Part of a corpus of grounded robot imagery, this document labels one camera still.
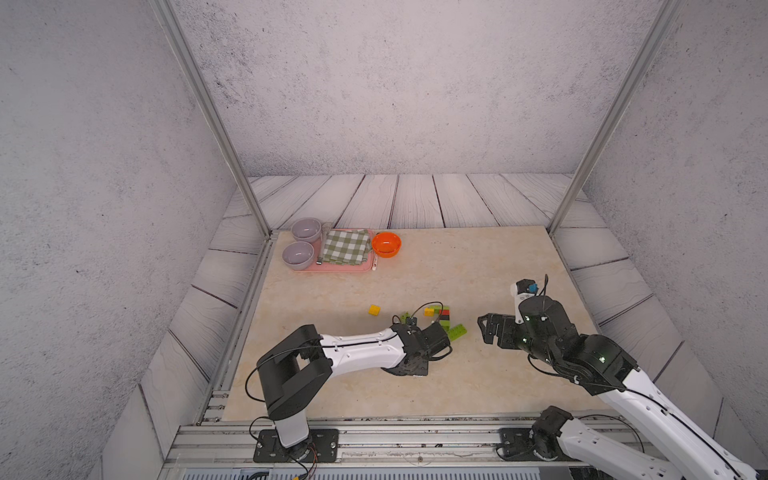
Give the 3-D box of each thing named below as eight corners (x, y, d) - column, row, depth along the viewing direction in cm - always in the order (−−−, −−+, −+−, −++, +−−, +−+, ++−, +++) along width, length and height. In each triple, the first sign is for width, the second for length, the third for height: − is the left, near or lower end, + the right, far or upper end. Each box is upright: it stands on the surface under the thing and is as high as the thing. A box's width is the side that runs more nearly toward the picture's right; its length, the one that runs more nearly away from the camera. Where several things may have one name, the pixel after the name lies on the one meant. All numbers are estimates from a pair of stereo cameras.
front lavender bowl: (283, 272, 110) (278, 261, 105) (289, 252, 116) (285, 241, 112) (313, 272, 110) (309, 261, 105) (317, 252, 116) (314, 241, 112)
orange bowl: (369, 255, 115) (369, 247, 112) (378, 237, 121) (377, 229, 118) (395, 261, 113) (395, 253, 110) (402, 242, 119) (403, 235, 116)
